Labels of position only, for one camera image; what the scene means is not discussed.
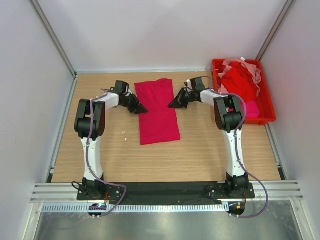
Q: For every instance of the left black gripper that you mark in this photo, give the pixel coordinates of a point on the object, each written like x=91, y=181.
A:
x=138, y=108

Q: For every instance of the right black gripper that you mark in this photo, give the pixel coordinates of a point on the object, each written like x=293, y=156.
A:
x=179, y=101

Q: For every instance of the crimson t shirt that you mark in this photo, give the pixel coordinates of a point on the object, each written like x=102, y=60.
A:
x=160, y=123

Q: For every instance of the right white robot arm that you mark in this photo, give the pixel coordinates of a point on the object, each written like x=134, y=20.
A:
x=229, y=118

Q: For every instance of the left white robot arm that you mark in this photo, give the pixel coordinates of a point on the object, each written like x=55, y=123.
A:
x=90, y=125

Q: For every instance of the red t shirt in bin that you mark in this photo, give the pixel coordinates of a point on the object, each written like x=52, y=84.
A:
x=240, y=85

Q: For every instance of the magenta t shirt in bin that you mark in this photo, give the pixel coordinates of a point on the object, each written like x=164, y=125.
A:
x=252, y=109

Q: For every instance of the pink t shirt in bin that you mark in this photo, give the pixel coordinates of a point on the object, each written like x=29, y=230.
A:
x=252, y=70

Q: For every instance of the red plastic bin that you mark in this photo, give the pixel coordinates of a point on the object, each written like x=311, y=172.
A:
x=245, y=78

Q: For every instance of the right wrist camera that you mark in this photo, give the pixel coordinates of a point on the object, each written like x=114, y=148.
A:
x=188, y=84

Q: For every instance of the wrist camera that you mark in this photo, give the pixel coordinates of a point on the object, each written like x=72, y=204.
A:
x=188, y=84
x=128, y=90

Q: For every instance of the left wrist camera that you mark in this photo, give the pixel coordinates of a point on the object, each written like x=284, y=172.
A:
x=128, y=90

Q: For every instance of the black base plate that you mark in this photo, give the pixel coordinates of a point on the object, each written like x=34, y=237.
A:
x=165, y=190

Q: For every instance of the left corner aluminium post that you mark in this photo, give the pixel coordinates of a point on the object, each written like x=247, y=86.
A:
x=52, y=35

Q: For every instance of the corner aluminium post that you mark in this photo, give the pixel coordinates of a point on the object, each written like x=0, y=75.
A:
x=52, y=35
x=280, y=19

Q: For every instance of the aluminium frame rail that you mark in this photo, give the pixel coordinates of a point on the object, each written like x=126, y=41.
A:
x=64, y=192

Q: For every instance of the slotted cable duct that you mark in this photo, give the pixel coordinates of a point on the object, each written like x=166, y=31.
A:
x=101, y=208

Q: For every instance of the right corner aluminium post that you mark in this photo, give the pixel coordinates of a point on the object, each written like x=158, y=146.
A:
x=280, y=19

